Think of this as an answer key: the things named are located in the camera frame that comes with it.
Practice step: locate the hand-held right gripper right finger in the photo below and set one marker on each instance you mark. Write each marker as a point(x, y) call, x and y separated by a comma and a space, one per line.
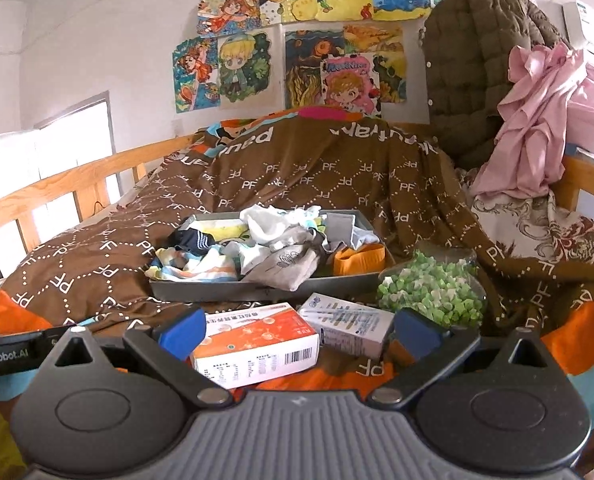
point(417, 332)

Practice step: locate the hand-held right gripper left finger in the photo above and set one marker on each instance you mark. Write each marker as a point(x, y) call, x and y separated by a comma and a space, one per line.
point(182, 332)

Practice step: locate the grey metal tray with painting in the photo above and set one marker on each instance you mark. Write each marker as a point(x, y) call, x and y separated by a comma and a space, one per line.
point(202, 292)

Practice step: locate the orange blue striped sock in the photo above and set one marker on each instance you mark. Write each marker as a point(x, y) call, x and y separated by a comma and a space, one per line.
point(197, 267)

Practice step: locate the navy sock with white stripes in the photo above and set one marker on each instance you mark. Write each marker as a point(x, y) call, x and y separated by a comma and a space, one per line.
point(192, 242)

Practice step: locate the white light blue sock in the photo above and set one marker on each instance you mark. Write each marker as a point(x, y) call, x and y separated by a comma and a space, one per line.
point(247, 257)

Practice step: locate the white cloth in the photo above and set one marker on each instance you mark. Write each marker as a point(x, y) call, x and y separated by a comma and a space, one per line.
point(364, 237)

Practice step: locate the beige printed sock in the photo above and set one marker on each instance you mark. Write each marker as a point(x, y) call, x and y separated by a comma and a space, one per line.
point(287, 265)

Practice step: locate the grey white sock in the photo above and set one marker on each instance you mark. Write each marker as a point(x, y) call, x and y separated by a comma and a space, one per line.
point(339, 232)

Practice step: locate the green and white fluffy sock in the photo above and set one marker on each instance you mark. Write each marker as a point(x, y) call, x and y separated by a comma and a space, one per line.
point(432, 290)

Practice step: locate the white blue cardboard box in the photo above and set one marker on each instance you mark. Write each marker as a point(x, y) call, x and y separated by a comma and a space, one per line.
point(347, 325)

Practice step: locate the orange white cardboard box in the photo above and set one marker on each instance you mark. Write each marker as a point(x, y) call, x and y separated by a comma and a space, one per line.
point(257, 340)

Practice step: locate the floral bedsheet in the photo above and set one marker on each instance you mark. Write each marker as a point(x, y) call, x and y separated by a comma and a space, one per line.
point(527, 215)

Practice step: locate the brown printed blanket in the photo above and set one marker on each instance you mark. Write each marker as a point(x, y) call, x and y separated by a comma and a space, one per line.
point(327, 175)

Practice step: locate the window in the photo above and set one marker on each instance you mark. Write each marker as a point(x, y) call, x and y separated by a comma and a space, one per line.
point(72, 140)

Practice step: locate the pink cloth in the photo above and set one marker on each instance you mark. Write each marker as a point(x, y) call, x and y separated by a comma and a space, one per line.
point(542, 120)

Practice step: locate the pink-bordered girl poster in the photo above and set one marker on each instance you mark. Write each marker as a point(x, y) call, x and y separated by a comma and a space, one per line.
point(349, 85)

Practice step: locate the orange-haired girl blue poster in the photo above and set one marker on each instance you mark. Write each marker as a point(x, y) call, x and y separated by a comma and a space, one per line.
point(194, 75)

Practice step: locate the brown quilted jacket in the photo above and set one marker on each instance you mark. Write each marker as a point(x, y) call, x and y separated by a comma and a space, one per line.
point(467, 70)

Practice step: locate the blond boy green poster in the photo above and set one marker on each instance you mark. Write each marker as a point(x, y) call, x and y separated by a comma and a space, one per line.
point(244, 67)

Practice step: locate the dark blue swirl painting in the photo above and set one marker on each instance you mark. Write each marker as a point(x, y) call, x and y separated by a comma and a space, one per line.
point(302, 65)

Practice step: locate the orange yellow painting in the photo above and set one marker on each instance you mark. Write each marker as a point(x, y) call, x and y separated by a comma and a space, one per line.
point(377, 40)

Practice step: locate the small cartoon girl poster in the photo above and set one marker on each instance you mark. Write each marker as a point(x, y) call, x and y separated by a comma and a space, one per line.
point(229, 10)

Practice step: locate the white air conditioner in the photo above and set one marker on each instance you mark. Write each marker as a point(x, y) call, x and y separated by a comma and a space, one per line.
point(589, 22)

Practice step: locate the wooden bed rail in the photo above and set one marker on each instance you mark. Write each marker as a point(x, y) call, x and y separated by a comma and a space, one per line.
point(52, 180)
point(582, 180)

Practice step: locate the white wall socket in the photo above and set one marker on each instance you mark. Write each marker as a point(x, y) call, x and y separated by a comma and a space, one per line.
point(176, 129)

